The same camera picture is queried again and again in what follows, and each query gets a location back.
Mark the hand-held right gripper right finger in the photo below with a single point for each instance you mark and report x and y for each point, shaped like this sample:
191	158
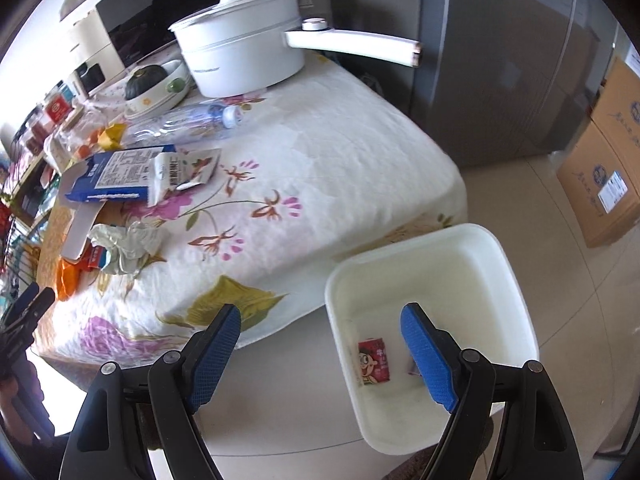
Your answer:
430	360

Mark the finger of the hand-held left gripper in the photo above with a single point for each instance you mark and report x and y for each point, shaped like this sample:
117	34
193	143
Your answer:
35	304

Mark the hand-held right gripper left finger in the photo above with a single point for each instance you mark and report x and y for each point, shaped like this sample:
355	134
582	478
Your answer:
215	355

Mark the white plastic bin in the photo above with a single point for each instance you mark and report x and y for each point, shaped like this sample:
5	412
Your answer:
450	270

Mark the white tissue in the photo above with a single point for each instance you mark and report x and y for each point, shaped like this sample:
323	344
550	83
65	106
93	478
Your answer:
130	247

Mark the orange wrapper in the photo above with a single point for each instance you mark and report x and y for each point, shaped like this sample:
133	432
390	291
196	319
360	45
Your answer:
67	280

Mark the red drink can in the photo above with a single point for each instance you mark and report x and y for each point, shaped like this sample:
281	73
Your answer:
374	362

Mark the red and blue wrapper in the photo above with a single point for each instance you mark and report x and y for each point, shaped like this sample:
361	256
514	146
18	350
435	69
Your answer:
95	257

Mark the white cardboard piece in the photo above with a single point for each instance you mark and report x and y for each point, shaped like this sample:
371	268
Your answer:
82	230

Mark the cluttered wooden shelf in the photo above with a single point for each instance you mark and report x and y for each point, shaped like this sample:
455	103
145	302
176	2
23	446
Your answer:
22	185

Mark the blue and white carton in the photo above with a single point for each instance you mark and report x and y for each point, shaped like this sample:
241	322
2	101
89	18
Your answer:
115	172

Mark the tangerine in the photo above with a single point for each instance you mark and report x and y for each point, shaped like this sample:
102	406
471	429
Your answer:
95	136
84	150

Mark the yellow wrapper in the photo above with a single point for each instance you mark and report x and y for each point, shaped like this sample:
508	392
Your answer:
111	135

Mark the white and brown snack packet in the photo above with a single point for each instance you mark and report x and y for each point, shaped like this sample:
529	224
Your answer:
182	172

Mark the red box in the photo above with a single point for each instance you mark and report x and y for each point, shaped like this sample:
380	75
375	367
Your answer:
55	109

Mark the floral tablecloth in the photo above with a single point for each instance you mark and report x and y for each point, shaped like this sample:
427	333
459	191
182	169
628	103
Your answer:
325	170

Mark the white printed bowl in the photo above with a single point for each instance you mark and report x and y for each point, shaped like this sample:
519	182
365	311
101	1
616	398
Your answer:
150	102

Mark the clear plastic bottle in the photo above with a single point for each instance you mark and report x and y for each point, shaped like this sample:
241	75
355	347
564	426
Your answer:
185	120

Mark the cardboard box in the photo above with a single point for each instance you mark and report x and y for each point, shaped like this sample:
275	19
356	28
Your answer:
595	185
617	100

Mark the dark green squash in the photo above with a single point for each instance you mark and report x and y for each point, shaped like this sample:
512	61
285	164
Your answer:
145	80

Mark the white kitchen appliance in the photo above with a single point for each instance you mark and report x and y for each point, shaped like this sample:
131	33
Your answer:
87	45

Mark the white electric pot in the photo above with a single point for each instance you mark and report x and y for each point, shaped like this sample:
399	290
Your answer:
240	55

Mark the grey refrigerator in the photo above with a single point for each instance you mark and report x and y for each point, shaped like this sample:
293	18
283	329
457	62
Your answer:
490	60

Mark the black microwave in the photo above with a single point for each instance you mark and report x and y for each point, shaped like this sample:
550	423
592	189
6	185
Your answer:
150	15

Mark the white pot lid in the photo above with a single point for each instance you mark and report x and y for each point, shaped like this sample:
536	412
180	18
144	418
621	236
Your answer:
235	10

